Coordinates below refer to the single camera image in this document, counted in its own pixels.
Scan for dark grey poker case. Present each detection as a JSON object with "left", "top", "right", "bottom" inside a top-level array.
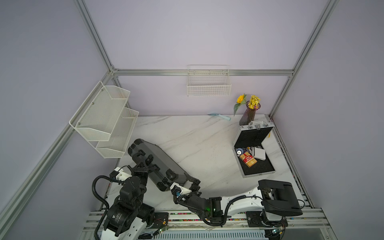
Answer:
[{"left": 128, "top": 139, "right": 200, "bottom": 192}]

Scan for silver aluminium poker case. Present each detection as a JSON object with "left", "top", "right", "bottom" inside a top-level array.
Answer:
[{"left": 233, "top": 121, "right": 275, "bottom": 178}]

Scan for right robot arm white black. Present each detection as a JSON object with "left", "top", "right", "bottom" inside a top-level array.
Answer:
[{"left": 171, "top": 180, "right": 303, "bottom": 227}]

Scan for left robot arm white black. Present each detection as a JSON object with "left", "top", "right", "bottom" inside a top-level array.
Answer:
[{"left": 92, "top": 167, "right": 155, "bottom": 240}]

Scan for red playing card box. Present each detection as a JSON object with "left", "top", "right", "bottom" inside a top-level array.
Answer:
[{"left": 240, "top": 152, "right": 258, "bottom": 168}]

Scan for blue dealer chip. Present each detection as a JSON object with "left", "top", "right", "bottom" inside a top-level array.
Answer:
[{"left": 236, "top": 148, "right": 246, "bottom": 156}]

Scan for white card deck box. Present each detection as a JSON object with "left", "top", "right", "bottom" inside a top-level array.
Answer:
[{"left": 253, "top": 147, "right": 267, "bottom": 161}]

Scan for white mesh two-tier shelf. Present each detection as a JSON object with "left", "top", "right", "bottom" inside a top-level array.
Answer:
[{"left": 69, "top": 82, "right": 139, "bottom": 159}]

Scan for light blue plastic tool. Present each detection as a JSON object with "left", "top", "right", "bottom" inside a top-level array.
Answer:
[{"left": 209, "top": 113, "right": 231, "bottom": 121}]

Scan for purple glass vase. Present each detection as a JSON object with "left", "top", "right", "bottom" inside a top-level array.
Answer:
[{"left": 239, "top": 101, "right": 261, "bottom": 126}]

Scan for yellow sunflower with leaf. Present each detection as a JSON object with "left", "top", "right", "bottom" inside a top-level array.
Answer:
[{"left": 234, "top": 94, "right": 247, "bottom": 115}]

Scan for yellow flower bunch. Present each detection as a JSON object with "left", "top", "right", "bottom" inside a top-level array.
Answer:
[{"left": 248, "top": 95, "right": 261, "bottom": 110}]

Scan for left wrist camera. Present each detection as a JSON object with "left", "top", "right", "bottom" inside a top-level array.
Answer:
[{"left": 110, "top": 167, "right": 132, "bottom": 182}]

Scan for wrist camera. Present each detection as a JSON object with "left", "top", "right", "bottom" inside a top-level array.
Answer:
[
  {"left": 110, "top": 167, "right": 132, "bottom": 182},
  {"left": 170, "top": 183, "right": 192, "bottom": 197}
]

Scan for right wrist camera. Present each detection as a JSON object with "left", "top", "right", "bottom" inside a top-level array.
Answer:
[{"left": 170, "top": 183, "right": 192, "bottom": 197}]

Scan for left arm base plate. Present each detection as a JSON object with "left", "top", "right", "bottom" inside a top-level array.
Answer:
[{"left": 151, "top": 212, "right": 169, "bottom": 230}]

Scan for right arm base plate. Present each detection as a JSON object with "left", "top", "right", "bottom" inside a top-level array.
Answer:
[{"left": 246, "top": 211, "right": 288, "bottom": 228}]

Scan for aluminium frame rail structure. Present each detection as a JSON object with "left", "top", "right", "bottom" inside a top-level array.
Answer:
[{"left": 1, "top": 1, "right": 338, "bottom": 238}]

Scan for white wire wall basket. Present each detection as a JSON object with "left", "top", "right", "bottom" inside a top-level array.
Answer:
[{"left": 187, "top": 65, "right": 232, "bottom": 97}]

